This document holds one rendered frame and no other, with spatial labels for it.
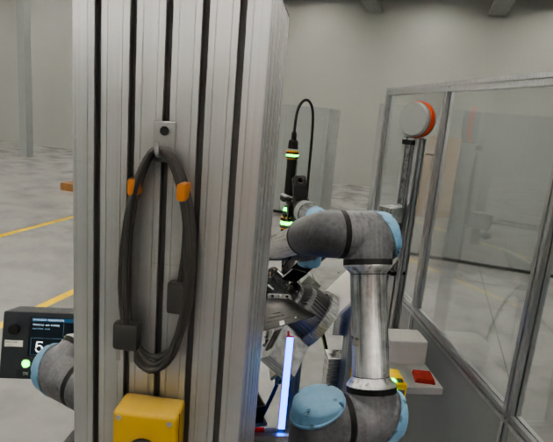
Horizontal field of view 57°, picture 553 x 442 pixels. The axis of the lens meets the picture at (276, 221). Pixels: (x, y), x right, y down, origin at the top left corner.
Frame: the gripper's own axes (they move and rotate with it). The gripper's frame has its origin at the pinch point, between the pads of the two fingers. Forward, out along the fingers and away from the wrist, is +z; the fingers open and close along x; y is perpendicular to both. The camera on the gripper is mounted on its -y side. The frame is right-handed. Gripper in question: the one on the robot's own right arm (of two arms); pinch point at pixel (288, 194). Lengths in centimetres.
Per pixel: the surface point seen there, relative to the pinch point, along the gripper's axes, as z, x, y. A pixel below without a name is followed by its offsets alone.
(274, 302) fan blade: -7.8, -3.9, 38.7
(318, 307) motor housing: -3.3, 15.2, 43.1
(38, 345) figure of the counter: -30, -79, 41
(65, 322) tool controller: -30, -72, 35
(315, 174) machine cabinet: 664, 253, 76
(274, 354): -13, -4, 57
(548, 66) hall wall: 865, 882, -185
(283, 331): -6, 1, 51
